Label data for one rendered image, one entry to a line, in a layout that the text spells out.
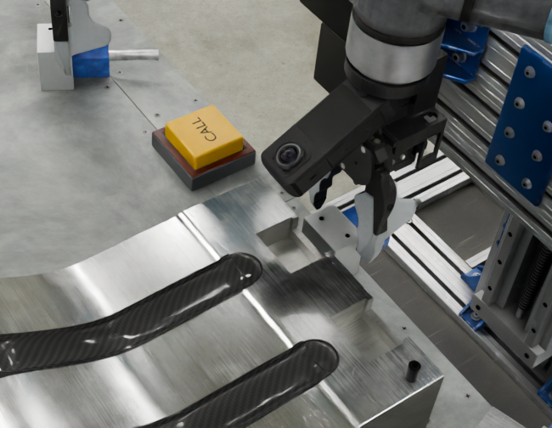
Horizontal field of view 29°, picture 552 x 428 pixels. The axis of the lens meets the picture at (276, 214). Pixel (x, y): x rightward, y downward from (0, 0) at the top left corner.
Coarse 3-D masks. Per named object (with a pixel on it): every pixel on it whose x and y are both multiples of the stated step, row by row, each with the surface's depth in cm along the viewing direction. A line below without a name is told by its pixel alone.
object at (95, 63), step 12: (48, 24) 117; (48, 36) 115; (48, 48) 114; (96, 48) 117; (108, 48) 117; (48, 60) 114; (72, 60) 115; (84, 60) 116; (96, 60) 116; (108, 60) 116; (120, 60) 119; (48, 72) 116; (60, 72) 116; (72, 72) 116; (84, 72) 117; (96, 72) 117; (108, 72) 117; (48, 84) 117; (60, 84) 117; (72, 84) 117
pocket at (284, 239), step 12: (276, 228) 96; (288, 228) 97; (264, 240) 96; (276, 240) 97; (288, 240) 97; (300, 240) 96; (276, 252) 96; (288, 252) 96; (300, 252) 97; (312, 252) 95; (288, 264) 95; (300, 264) 96
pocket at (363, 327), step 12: (372, 300) 91; (348, 312) 90; (360, 312) 91; (372, 312) 91; (336, 324) 90; (348, 324) 92; (360, 324) 92; (372, 324) 91; (384, 324) 90; (348, 336) 91; (360, 336) 91; (372, 336) 91; (384, 336) 90; (396, 336) 90; (360, 348) 90; (372, 348) 90; (384, 348) 90; (372, 360) 89
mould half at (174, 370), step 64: (256, 192) 97; (128, 256) 92; (192, 256) 92; (256, 256) 92; (0, 320) 82; (64, 320) 86; (192, 320) 88; (256, 320) 88; (320, 320) 88; (0, 384) 77; (64, 384) 80; (128, 384) 83; (192, 384) 84; (320, 384) 84; (384, 384) 84
